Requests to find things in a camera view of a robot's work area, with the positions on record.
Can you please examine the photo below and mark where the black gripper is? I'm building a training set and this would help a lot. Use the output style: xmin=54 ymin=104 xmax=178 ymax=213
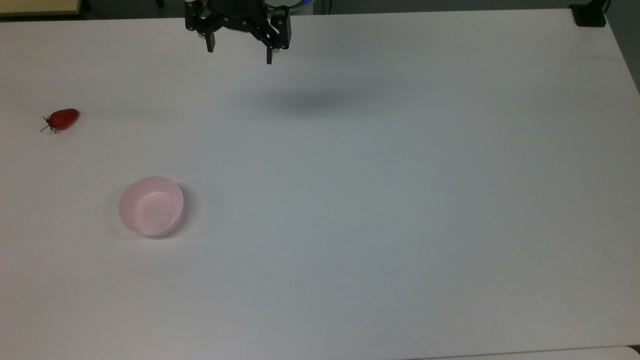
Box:
xmin=184 ymin=0 xmax=292 ymax=65

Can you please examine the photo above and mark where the red strawberry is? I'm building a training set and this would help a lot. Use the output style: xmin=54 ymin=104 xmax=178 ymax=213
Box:
xmin=40 ymin=108 xmax=80 ymax=134

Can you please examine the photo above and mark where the pink plastic bowl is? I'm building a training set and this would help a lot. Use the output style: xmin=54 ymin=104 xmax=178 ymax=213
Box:
xmin=118 ymin=175 xmax=185 ymax=238

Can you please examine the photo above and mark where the beige wooden desk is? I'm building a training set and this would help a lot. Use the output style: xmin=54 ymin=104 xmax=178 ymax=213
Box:
xmin=0 ymin=0 xmax=84 ymax=19

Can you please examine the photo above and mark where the black table clamp mount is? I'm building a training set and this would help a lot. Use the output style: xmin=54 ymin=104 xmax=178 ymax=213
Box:
xmin=569 ymin=0 xmax=612 ymax=28

